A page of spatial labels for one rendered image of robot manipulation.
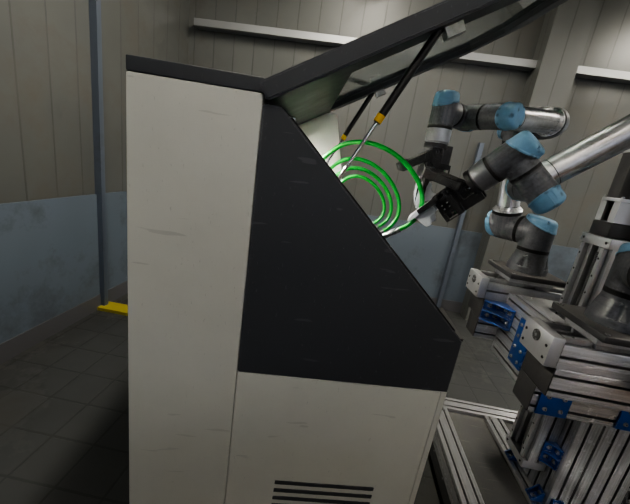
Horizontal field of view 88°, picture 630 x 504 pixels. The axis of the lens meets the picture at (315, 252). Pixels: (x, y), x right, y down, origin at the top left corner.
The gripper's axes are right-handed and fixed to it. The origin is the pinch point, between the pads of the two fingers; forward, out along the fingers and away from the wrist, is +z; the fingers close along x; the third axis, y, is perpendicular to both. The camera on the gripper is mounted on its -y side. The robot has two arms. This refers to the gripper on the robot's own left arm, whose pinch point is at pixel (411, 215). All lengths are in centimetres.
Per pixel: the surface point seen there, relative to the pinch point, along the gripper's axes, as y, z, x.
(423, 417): 48, 22, -25
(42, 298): -90, 206, -48
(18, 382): -48, 197, -78
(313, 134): -50, 25, 25
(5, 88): -170, 118, -30
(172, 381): -2, 52, -63
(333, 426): 35, 38, -40
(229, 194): -29, 11, -46
